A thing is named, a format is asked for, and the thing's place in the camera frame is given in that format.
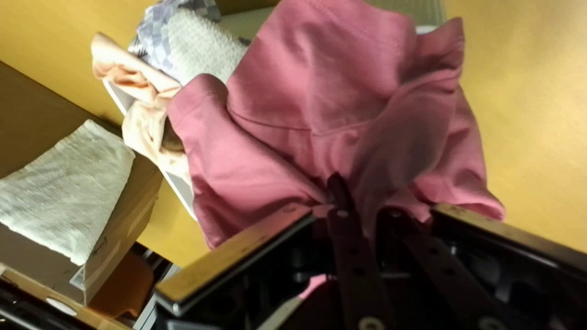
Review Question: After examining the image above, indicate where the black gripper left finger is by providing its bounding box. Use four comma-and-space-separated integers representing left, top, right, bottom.
152, 173, 402, 330

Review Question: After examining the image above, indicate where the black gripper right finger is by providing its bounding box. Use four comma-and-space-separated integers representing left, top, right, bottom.
374, 204, 587, 330

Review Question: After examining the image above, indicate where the pink shirt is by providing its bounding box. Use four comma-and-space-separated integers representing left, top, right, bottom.
165, 0, 506, 250

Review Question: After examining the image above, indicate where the white terry towel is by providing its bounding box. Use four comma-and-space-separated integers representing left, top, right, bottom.
162, 6, 250, 88

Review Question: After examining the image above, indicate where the white waffle towel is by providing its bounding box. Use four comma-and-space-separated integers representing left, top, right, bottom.
0, 118, 138, 268

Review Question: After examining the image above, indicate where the cardboard box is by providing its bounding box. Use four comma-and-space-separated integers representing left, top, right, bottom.
0, 59, 167, 330

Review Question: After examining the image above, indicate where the peach cloth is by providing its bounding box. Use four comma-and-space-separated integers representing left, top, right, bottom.
90, 31, 204, 185

